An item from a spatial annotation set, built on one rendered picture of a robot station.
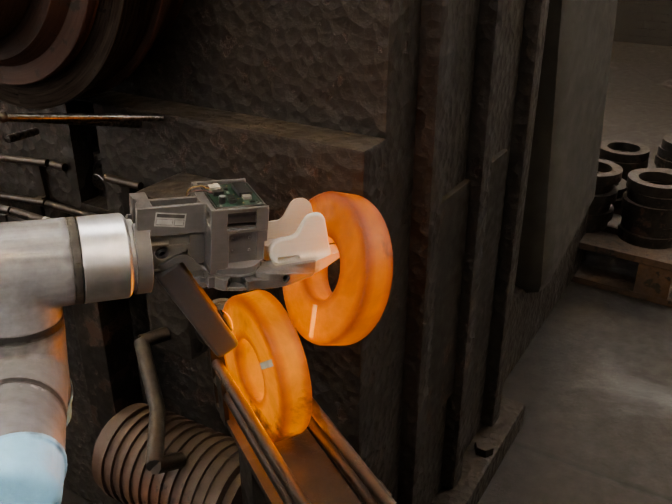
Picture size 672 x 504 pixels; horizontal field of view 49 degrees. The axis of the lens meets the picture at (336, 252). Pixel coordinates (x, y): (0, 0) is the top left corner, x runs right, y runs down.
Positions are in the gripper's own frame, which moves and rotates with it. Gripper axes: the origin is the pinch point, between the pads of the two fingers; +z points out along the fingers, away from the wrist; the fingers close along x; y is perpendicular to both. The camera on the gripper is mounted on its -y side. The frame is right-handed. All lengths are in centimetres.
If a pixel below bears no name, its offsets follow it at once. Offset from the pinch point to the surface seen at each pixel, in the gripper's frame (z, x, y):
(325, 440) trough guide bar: -4.1, -10.0, -14.8
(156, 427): -15.9, 11.5, -27.3
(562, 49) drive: 75, 59, 8
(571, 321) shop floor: 119, 79, -75
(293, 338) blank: -6.1, -5.0, -6.0
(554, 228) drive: 88, 63, -35
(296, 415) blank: -6.4, -8.0, -12.8
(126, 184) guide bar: -13.3, 43.9, -8.7
